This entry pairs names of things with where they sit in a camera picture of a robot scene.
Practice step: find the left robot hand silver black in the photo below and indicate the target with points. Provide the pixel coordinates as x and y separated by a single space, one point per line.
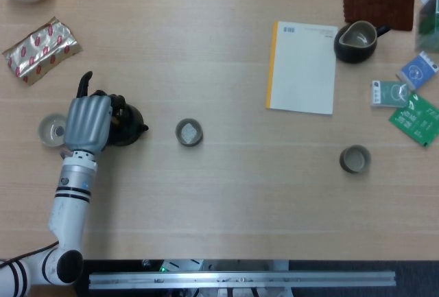
87 123

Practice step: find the black cast iron teapot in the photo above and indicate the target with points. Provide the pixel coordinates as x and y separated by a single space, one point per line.
128 127

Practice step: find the dark ceramic teacup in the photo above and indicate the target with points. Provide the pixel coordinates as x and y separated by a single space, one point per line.
355 159
189 133

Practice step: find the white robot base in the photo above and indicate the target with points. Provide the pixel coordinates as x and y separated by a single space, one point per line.
181 265

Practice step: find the gold foil packet red prints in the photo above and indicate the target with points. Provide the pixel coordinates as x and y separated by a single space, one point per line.
41 50

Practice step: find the brown round stool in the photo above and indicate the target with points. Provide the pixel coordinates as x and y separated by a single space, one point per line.
51 291

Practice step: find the white notebook yellow spine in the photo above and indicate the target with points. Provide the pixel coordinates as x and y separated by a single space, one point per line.
303 70

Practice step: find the dark ceramic pitcher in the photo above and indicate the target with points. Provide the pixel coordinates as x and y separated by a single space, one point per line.
355 41

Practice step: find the grey-green tea sachet box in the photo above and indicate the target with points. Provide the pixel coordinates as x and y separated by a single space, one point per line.
387 94

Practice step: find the green tea packet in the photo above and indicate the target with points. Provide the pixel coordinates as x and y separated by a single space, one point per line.
416 122

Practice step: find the blue tea sachet box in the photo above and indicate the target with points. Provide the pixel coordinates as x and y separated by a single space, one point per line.
416 72

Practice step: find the clear green tea box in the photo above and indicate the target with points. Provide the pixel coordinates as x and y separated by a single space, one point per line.
428 26

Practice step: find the aluminium rail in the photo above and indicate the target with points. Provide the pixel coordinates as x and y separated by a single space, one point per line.
240 280

